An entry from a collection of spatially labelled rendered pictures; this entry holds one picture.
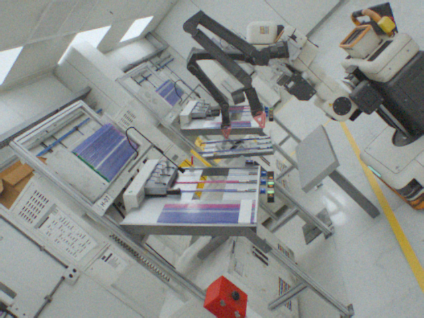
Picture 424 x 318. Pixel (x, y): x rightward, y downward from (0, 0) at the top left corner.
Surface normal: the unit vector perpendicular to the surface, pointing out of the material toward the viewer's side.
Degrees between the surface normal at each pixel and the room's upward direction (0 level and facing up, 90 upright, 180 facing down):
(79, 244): 95
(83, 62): 90
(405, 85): 90
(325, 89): 90
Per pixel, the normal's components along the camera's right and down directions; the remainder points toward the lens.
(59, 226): -0.15, 0.37
